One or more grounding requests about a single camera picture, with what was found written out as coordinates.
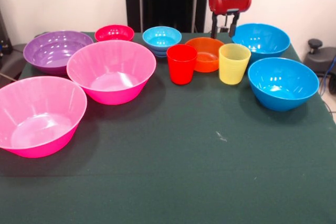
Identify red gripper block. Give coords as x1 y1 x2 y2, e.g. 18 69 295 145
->
208 0 253 39

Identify orange bowl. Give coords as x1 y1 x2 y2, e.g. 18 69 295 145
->
184 37 226 73

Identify stack of small blue bowls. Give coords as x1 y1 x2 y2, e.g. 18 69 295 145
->
142 26 182 58

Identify yellow cup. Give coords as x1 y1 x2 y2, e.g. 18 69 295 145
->
218 43 252 86

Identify large blue bowl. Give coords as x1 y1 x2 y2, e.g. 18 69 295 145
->
247 57 320 112
230 23 291 59

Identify red cup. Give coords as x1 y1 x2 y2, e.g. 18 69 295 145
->
166 44 198 86

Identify small crimson bowl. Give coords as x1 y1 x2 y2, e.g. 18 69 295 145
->
94 24 135 42

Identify large pink bowl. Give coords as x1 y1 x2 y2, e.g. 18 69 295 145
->
66 40 157 106
0 76 88 159

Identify dark green table cloth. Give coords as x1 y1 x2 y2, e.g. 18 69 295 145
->
0 31 336 224

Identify purple bowl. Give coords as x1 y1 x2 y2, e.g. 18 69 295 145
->
23 30 95 76

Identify black pedestal foot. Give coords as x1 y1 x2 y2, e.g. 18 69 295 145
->
304 38 336 78
0 43 27 80

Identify blue cable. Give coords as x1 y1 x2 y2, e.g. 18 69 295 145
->
319 56 336 96

